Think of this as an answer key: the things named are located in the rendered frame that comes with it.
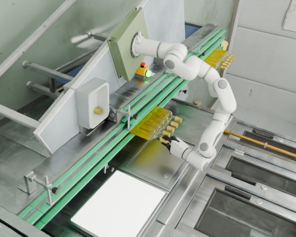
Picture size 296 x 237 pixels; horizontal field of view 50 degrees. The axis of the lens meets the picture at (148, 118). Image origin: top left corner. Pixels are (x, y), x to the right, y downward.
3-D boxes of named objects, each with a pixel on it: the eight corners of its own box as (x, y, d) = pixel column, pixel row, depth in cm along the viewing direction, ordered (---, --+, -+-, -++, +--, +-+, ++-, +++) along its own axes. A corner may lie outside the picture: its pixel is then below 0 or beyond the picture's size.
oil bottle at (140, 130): (121, 130, 195) (152, 142, 187) (121, 122, 192) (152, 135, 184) (127, 125, 199) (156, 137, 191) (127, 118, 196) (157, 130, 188)
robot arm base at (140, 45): (128, 38, 179) (153, 43, 173) (139, 26, 186) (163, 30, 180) (133, 59, 191) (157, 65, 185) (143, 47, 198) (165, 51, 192)
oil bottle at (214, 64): (193, 64, 280) (224, 72, 269) (194, 58, 277) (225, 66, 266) (196, 61, 284) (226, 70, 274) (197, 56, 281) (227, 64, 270)
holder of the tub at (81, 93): (78, 132, 177) (89, 137, 174) (74, 89, 161) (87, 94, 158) (97, 117, 189) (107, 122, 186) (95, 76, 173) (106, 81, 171)
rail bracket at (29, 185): (18, 190, 143) (56, 212, 134) (11, 163, 133) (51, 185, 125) (26, 184, 146) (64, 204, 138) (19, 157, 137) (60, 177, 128)
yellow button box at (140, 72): (134, 76, 215) (144, 79, 212) (134, 66, 210) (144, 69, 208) (139, 72, 220) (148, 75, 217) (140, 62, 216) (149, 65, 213)
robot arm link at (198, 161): (215, 146, 167) (220, 151, 175) (199, 137, 172) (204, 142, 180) (200, 170, 166) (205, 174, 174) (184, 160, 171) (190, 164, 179)
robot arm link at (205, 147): (213, 122, 181) (200, 157, 177) (207, 114, 170) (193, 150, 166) (227, 126, 176) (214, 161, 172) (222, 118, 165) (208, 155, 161)
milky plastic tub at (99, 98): (78, 125, 173) (90, 130, 170) (75, 90, 161) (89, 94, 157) (97, 110, 186) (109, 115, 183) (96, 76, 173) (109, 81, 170)
